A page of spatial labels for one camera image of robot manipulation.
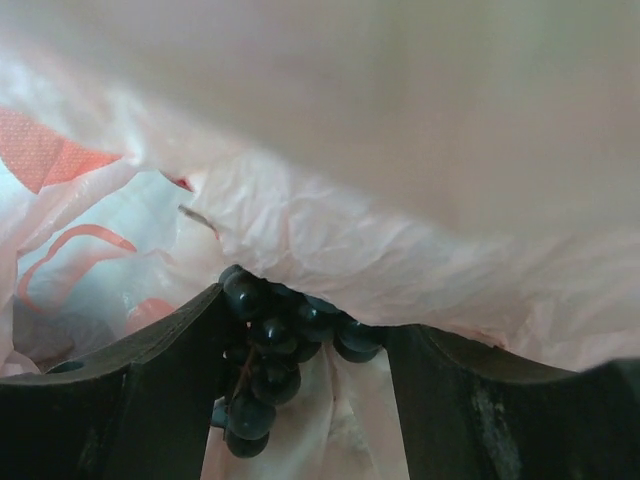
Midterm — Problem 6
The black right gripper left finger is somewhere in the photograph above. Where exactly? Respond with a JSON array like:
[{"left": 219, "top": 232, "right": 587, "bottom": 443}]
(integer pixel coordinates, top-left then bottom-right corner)
[{"left": 1, "top": 286, "right": 224, "bottom": 479}]

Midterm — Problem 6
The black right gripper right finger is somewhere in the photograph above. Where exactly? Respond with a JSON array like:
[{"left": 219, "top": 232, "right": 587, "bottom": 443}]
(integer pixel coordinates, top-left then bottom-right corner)
[{"left": 385, "top": 325, "right": 639, "bottom": 479}]

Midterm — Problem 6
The black fake grape bunch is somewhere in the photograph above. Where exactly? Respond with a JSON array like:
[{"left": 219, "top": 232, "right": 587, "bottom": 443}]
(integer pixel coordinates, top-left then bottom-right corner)
[{"left": 211, "top": 265, "right": 386, "bottom": 459}]

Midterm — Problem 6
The pink plastic bag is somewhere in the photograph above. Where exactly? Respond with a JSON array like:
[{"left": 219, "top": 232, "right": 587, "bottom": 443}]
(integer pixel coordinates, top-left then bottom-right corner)
[{"left": 1, "top": 1, "right": 639, "bottom": 479}]

